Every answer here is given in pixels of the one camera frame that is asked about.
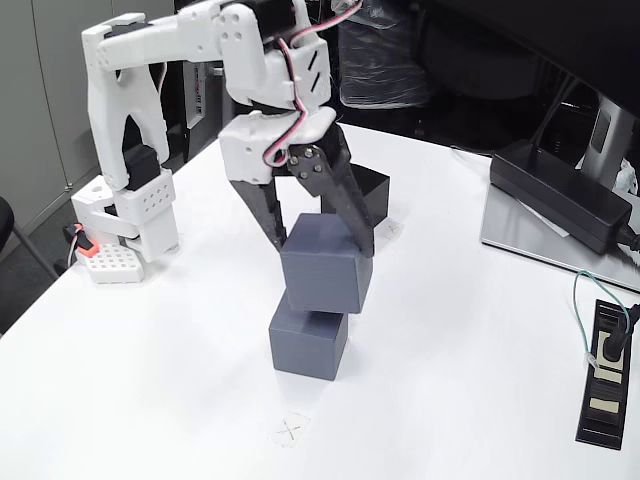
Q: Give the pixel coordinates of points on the black cube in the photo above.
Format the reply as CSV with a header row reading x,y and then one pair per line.
x,y
375,195

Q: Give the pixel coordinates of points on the grey cube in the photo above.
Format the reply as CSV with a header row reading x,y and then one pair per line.
x,y
305,345
320,280

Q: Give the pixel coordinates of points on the clear tape with X mark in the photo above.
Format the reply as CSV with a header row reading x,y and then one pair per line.
x,y
393,231
291,430

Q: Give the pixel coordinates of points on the silver computer tower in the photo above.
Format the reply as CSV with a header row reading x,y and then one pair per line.
x,y
196,95

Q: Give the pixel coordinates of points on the plastic wrapped black object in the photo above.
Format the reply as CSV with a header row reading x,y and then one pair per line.
x,y
385,60

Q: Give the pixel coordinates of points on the silver monitor stand base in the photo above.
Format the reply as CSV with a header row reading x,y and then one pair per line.
x,y
510,230

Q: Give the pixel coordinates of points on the orange connector clamp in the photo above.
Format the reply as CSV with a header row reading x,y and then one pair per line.
x,y
86,246

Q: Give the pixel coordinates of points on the black power adapter brick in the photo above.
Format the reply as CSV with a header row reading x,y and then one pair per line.
x,y
550,190

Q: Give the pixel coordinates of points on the black chair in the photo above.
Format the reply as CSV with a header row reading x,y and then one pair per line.
x,y
5,220

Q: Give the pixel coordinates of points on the black monitor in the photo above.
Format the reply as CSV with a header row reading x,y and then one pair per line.
x,y
550,30

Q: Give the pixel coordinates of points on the silver monitor stand neck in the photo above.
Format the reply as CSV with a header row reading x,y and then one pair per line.
x,y
605,135

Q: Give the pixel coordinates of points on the crumpled clear plastic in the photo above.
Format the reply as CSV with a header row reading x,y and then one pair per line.
x,y
629,177

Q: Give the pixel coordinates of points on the black plug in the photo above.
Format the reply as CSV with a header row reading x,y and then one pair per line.
x,y
611,345

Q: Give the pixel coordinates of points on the black power strip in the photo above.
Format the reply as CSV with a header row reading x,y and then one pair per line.
x,y
602,415

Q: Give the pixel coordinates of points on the white perforated base plate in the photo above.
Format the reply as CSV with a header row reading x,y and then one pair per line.
x,y
115,265

